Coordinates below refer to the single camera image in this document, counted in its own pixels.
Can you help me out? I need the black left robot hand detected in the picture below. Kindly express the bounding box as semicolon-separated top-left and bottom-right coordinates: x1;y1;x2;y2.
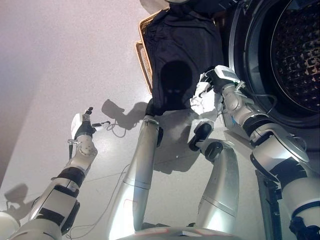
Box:
70;106;111;141

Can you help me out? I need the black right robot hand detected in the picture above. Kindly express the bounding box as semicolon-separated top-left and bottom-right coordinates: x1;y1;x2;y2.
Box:
198;64;240;99

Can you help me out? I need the white cloth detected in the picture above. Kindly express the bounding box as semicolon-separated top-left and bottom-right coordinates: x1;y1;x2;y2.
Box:
189;79;225;116

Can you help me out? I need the grey front-load washing machine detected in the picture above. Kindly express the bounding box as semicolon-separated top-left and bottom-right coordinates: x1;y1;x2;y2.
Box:
217;0;320;240

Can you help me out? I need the wicker laundry basket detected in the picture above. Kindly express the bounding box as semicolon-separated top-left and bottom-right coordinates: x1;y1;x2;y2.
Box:
134;7;171;95

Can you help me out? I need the round washing machine door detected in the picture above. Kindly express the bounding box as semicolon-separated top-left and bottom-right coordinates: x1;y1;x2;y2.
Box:
139;0;241;15

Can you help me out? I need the black garment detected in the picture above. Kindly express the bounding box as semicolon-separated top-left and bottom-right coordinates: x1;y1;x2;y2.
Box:
143;3;225;117

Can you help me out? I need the black right robot foot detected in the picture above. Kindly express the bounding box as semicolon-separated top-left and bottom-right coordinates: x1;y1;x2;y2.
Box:
187;122;213;152

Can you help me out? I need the silver left robot leg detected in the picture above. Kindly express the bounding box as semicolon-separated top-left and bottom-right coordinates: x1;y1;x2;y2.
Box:
108;114;165;240

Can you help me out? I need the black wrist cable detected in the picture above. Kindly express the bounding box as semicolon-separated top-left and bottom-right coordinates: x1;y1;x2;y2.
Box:
67;139;76;160
238;83;279;115

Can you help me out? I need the thin grey floor cable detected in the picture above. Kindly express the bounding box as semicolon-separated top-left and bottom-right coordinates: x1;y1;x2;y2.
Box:
65;121;131;240

